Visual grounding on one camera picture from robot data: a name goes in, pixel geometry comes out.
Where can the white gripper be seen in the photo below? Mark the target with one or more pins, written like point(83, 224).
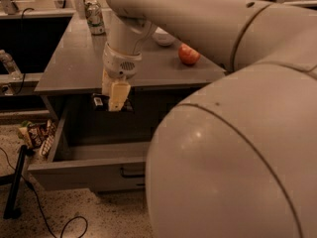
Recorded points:
point(118, 65)

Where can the black rxbar chocolate bar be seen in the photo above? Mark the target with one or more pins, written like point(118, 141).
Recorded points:
point(101, 103)

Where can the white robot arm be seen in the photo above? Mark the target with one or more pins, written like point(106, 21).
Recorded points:
point(237, 158)

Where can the grey metal drawer cabinet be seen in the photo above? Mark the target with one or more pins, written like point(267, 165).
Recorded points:
point(76, 68)

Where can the open grey top drawer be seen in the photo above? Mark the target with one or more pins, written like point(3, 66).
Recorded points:
point(90, 146)

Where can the white ceramic bowl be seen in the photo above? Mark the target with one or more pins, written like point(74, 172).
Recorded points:
point(163, 38)

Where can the red apple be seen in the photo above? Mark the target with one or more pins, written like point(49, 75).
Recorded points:
point(188, 55)

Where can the white patterned snack bag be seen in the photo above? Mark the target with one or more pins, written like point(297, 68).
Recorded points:
point(48, 142)

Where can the brown snack bag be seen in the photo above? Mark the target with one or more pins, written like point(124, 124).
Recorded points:
point(34, 134)

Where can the clear plastic water bottle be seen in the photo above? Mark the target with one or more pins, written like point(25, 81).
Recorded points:
point(10, 65)

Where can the black stand leg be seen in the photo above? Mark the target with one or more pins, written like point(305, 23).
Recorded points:
point(10, 211)

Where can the black drawer handle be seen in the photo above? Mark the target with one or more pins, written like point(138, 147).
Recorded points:
point(131, 174)

